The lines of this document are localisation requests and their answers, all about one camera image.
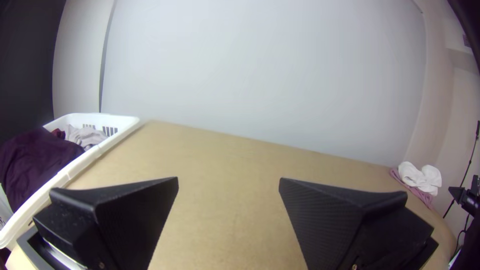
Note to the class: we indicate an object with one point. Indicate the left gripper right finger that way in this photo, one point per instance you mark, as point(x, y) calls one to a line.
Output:
point(337, 232)

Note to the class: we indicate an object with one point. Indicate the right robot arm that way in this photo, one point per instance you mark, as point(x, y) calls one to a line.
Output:
point(472, 243)

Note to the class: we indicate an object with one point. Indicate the pink garment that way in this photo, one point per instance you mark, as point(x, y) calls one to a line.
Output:
point(416, 193)

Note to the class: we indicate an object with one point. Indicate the white laundry basket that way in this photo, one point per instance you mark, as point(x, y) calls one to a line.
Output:
point(75, 168)

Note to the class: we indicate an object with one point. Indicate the white t-shirt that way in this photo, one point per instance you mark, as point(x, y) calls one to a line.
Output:
point(418, 176)

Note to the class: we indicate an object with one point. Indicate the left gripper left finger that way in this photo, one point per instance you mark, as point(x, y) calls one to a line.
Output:
point(112, 225)

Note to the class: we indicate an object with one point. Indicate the heap of clothes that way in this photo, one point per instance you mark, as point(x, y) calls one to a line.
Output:
point(30, 161)

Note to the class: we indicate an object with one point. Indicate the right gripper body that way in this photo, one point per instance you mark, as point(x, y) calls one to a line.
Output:
point(474, 198)

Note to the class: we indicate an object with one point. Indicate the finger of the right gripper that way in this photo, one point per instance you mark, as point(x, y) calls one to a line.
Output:
point(460, 194)

